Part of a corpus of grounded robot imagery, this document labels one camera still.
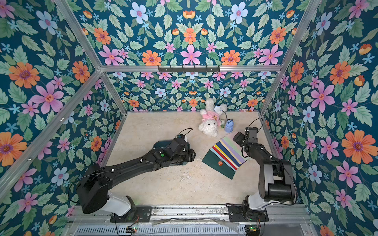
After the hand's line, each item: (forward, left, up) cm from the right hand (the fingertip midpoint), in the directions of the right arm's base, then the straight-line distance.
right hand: (240, 137), depth 94 cm
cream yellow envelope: (-2, +10, -7) cm, 12 cm away
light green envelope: (-6, +5, 0) cm, 7 cm away
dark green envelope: (-13, +17, -9) cm, 23 cm away
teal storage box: (-1, +53, -8) cm, 54 cm away
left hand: (-16, +28, +5) cm, 33 cm away
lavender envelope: (-5, +5, -7) cm, 10 cm away
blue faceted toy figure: (+11, +6, -1) cm, 13 cm away
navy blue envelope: (-14, +2, -8) cm, 16 cm away
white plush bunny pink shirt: (+16, +18, +1) cm, 25 cm away
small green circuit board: (-50, +57, -9) cm, 76 cm away
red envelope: (-11, +10, -7) cm, 16 cm away
